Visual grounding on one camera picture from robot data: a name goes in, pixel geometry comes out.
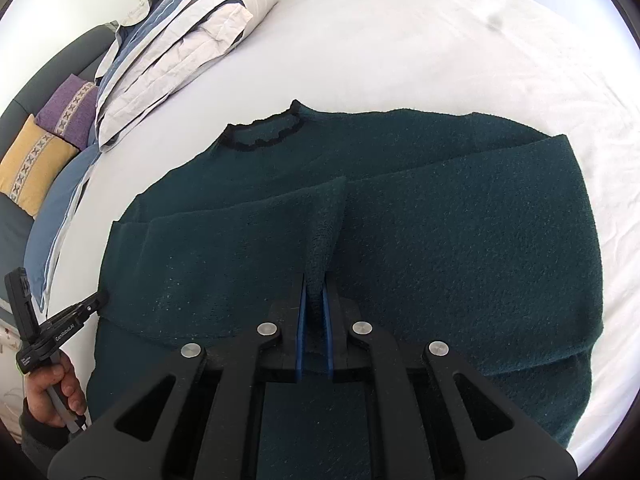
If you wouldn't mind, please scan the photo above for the dark green knit sweater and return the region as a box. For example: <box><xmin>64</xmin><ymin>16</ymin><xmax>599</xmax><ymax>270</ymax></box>
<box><xmin>88</xmin><ymin>102</ymin><xmax>602</xmax><ymax>479</ymax></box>

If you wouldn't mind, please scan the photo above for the dark left sleeve forearm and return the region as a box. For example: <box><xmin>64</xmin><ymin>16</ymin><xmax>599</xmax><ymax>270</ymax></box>
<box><xmin>20</xmin><ymin>399</ymin><xmax>72</xmax><ymax>474</ymax></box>

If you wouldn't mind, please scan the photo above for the person's left hand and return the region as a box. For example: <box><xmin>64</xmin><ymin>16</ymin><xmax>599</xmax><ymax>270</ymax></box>
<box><xmin>22</xmin><ymin>349</ymin><xmax>88</xmax><ymax>428</ymax></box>

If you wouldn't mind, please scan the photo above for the blue pillow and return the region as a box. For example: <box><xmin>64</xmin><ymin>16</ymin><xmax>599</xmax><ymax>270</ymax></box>
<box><xmin>23</xmin><ymin>143</ymin><xmax>100</xmax><ymax>318</ymax></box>

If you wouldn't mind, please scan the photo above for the yellow patterned cushion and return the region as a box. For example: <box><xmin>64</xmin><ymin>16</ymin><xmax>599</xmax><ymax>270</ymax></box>
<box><xmin>0</xmin><ymin>115</ymin><xmax>79</xmax><ymax>218</ymax></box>

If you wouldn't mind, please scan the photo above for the purple patterned cushion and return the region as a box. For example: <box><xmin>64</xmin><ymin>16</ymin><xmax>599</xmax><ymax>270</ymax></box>
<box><xmin>35</xmin><ymin>75</ymin><xmax>98</xmax><ymax>151</ymax></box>

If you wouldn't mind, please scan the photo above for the dark green headboard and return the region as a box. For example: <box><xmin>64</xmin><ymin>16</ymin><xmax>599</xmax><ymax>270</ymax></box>
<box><xmin>1</xmin><ymin>24</ymin><xmax>114</xmax><ymax>275</ymax></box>

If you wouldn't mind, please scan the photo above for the white bed sheet mattress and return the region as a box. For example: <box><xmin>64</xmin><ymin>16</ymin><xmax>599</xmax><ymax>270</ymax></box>
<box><xmin>47</xmin><ymin>0</ymin><xmax>639</xmax><ymax>469</ymax></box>

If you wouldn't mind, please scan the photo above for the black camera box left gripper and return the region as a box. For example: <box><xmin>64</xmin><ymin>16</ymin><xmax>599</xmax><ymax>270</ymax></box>
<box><xmin>4</xmin><ymin>268</ymin><xmax>39</xmax><ymax>344</ymax></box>

